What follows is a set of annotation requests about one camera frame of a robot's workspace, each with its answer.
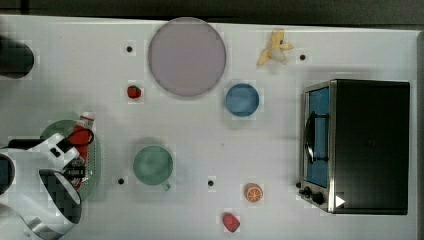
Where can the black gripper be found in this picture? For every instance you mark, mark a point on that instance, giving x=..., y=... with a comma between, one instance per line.
x=76, y=169

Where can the red plush ketchup bottle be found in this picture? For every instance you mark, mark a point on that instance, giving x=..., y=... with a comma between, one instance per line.
x=81, y=137

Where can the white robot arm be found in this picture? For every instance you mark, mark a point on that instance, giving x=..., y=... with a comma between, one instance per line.
x=34, y=186

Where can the green metal mug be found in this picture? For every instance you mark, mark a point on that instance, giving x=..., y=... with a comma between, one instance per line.
x=153, y=165

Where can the small red strawberry toy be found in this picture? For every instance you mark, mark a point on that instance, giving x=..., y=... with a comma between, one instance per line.
x=134, y=92

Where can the black cylindrical cup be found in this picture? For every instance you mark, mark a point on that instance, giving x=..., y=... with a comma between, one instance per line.
x=16, y=59

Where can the large grey round plate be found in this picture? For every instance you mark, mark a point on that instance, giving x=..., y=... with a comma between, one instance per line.
x=187, y=57

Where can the large red strawberry toy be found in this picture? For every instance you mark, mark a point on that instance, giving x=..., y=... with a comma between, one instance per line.
x=230, y=222

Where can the orange slice toy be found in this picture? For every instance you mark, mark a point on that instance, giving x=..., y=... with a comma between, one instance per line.
x=253, y=192

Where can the blue bowl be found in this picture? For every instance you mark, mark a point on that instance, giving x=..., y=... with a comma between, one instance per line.
x=242, y=100

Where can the yellow plush banana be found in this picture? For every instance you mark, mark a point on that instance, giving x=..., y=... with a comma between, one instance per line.
x=276, y=48

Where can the black toaster oven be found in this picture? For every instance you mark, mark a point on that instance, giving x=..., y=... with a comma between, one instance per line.
x=356, y=146

